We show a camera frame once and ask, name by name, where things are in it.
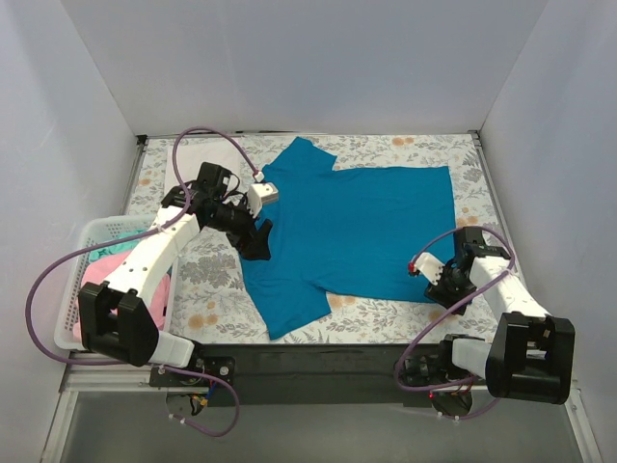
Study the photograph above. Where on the white plastic laundry basket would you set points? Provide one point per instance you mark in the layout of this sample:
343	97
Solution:
67	332

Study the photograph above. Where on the mint green t shirt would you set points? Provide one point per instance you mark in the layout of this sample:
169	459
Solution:
115	249

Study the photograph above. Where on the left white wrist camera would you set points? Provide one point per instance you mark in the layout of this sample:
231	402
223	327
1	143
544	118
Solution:
261	194

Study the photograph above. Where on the folded white t shirt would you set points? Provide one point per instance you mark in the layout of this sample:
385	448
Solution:
190	157

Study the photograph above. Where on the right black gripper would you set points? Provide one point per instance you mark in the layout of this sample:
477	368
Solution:
443	294

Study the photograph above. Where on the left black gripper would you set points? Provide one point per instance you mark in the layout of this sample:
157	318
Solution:
248	236

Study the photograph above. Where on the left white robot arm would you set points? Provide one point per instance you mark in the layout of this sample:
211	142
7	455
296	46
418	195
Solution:
114	315

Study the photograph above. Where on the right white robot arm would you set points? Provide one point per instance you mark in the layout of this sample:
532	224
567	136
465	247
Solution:
530	356

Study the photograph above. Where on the floral patterned table cloth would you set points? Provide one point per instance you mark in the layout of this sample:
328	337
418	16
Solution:
210	301

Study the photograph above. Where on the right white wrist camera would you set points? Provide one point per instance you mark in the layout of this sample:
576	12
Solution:
428	266

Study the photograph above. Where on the teal blue t shirt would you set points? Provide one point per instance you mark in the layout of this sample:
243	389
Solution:
351	232

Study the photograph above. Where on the aluminium frame rail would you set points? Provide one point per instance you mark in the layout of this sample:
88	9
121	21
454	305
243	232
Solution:
104	378

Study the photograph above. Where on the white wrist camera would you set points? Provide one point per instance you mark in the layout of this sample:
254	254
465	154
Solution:
261	194
428	266

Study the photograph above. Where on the pink t shirt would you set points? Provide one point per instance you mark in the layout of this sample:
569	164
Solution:
98	272

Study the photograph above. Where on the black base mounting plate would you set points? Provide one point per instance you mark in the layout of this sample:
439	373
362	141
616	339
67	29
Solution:
294	374

